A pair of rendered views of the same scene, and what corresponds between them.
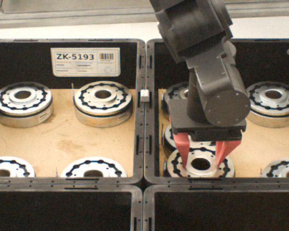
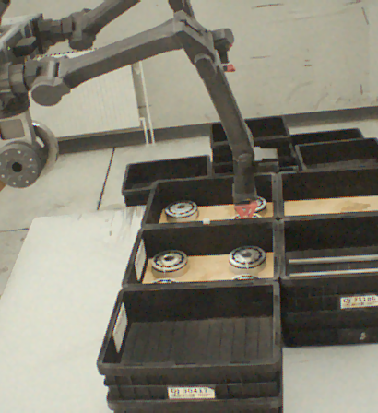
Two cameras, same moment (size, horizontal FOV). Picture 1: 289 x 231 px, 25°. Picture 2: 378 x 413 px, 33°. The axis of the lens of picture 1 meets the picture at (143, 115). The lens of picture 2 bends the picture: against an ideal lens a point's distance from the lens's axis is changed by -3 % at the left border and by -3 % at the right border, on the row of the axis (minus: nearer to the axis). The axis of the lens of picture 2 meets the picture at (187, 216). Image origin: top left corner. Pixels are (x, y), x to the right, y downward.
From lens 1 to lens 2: 1.79 m
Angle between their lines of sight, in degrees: 67
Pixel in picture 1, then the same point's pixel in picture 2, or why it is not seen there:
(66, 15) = not seen: outside the picture
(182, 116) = (248, 194)
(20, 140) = not seen: hidden behind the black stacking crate
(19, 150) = not seen: hidden behind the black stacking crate
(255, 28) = (36, 250)
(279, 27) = (39, 240)
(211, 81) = (274, 154)
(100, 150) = (210, 266)
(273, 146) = (213, 216)
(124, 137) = (198, 259)
